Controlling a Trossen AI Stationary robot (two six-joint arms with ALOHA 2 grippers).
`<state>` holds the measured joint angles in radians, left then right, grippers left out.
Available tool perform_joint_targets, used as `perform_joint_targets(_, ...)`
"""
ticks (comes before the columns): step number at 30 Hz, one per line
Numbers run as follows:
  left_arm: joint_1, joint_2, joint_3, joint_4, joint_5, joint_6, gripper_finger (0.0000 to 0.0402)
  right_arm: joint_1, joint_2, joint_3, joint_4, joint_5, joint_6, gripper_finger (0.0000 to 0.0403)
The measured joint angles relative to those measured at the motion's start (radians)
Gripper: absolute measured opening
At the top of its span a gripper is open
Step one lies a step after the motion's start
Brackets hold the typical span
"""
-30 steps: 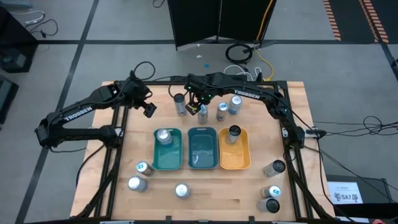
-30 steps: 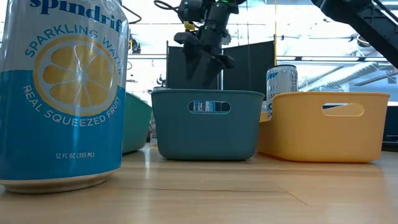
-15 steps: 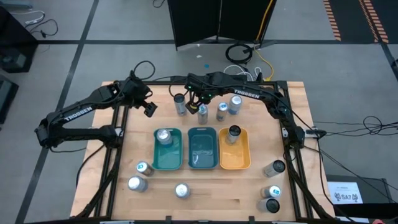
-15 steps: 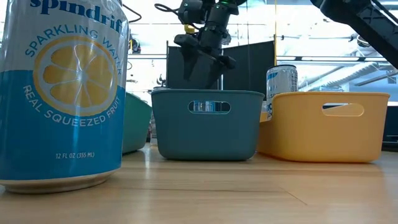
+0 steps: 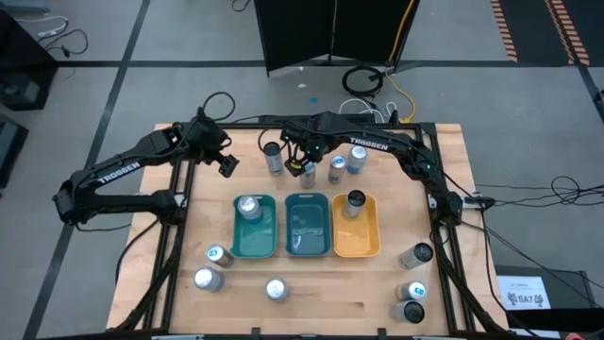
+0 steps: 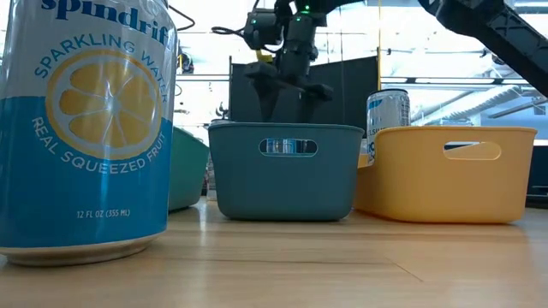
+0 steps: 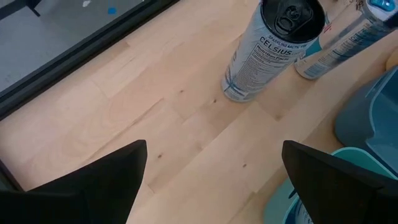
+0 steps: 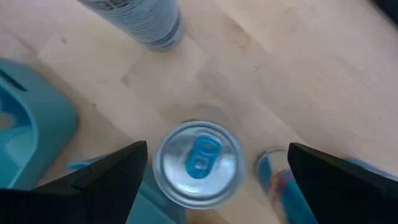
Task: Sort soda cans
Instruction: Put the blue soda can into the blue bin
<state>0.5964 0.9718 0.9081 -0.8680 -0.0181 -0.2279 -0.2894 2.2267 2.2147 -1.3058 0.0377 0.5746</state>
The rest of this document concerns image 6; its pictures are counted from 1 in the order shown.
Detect dark teal plastic bin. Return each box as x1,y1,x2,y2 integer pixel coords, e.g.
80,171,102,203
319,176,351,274
207,121,366,222

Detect yellow plastic bin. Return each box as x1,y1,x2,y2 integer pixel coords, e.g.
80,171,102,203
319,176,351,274
353,125,539,224

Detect green plastic bin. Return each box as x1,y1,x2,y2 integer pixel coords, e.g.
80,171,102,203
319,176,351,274
168,126,211,214

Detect black folding partition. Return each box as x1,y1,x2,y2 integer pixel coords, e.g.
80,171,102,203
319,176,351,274
229,55,381,139

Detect dark wall fixture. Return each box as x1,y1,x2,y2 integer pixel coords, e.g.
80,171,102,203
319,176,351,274
177,46,196,74

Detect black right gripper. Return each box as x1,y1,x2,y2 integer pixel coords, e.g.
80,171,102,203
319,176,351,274
245,11,336,126

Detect Spindrift sparkling water can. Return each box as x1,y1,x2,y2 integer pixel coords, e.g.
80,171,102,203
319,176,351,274
0,0,179,269

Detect white Celsius can black lid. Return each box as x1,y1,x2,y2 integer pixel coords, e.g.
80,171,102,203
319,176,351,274
360,88,412,167

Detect silver Red Bull can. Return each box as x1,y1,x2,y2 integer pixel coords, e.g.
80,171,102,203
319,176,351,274
265,139,301,156

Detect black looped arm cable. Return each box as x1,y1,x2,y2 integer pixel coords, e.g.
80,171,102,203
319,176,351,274
168,3,197,33

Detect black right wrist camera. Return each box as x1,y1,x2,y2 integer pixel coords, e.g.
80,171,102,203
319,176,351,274
244,9,284,51

